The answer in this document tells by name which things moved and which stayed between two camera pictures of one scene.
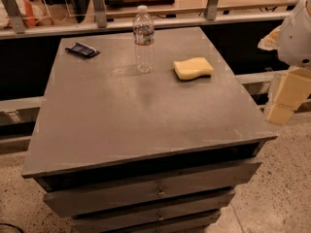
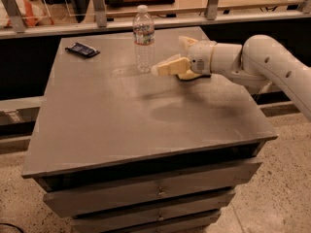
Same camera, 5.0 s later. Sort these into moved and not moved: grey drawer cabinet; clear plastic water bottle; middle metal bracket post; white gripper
Moved: white gripper
Not moved: clear plastic water bottle; middle metal bracket post; grey drawer cabinet
